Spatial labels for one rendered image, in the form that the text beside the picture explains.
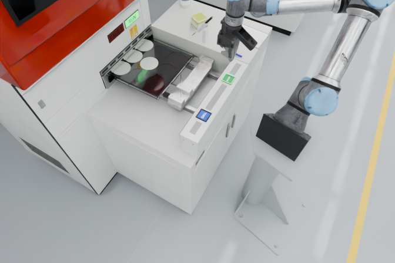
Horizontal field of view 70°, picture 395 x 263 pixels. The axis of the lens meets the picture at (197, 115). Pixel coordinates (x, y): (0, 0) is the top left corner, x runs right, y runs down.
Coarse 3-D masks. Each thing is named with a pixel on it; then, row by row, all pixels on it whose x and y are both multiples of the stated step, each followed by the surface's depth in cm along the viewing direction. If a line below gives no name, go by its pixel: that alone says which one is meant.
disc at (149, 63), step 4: (144, 60) 158; (148, 60) 158; (152, 60) 158; (156, 60) 158; (140, 64) 156; (144, 64) 156; (148, 64) 156; (152, 64) 156; (156, 64) 156; (144, 68) 154; (148, 68) 154; (152, 68) 154
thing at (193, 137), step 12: (228, 72) 145; (240, 72) 146; (216, 84) 141; (228, 84) 141; (240, 84) 152; (216, 96) 137; (228, 96) 137; (204, 108) 132; (216, 108) 132; (192, 120) 128; (216, 120) 136; (180, 132) 124; (192, 132) 125; (204, 132) 124; (180, 144) 131; (192, 144) 124; (204, 144) 134
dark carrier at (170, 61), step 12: (156, 48) 164; (168, 48) 164; (168, 60) 158; (180, 60) 158; (132, 72) 153; (144, 72) 153; (156, 72) 153; (168, 72) 153; (132, 84) 148; (144, 84) 148; (156, 84) 148
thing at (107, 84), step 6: (150, 30) 167; (144, 36) 163; (138, 42) 160; (132, 48) 157; (126, 54) 154; (120, 60) 152; (114, 66) 149; (108, 72) 146; (102, 78) 146; (108, 84) 151
